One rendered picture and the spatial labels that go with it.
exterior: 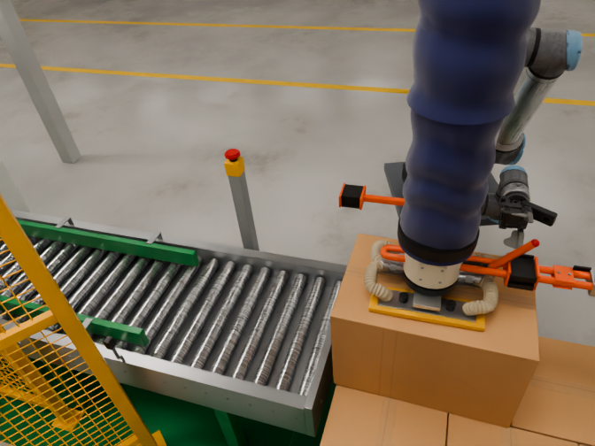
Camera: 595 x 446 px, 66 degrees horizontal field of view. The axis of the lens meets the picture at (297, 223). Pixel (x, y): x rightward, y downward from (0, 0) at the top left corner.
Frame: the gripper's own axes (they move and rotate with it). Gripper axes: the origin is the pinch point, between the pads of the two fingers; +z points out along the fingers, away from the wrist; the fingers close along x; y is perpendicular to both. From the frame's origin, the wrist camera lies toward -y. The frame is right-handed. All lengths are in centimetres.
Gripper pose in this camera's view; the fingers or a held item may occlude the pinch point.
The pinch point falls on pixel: (526, 241)
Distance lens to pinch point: 160.4
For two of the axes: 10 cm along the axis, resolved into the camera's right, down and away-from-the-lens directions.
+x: -0.8, -7.5, -6.6
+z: -2.8, 6.5, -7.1
